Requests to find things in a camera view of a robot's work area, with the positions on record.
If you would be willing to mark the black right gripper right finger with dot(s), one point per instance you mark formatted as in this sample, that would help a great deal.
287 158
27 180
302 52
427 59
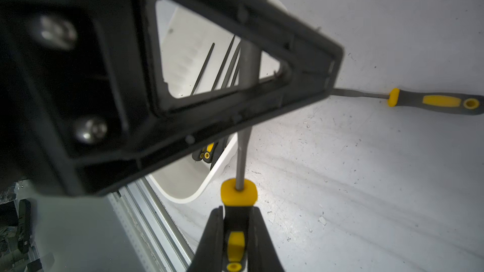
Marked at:
264 245

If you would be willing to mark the aluminium mounting rail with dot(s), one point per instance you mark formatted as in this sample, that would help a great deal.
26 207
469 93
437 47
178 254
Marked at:
155 238

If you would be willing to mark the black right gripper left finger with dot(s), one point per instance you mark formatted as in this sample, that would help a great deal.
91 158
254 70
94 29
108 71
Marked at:
208 256

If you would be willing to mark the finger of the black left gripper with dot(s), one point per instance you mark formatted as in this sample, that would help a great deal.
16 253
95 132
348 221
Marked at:
85 101

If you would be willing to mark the file tool yellow black handle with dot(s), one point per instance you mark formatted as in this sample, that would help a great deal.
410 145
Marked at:
218 76

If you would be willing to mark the white plastic storage box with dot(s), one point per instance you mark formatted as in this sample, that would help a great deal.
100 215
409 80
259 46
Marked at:
182 41

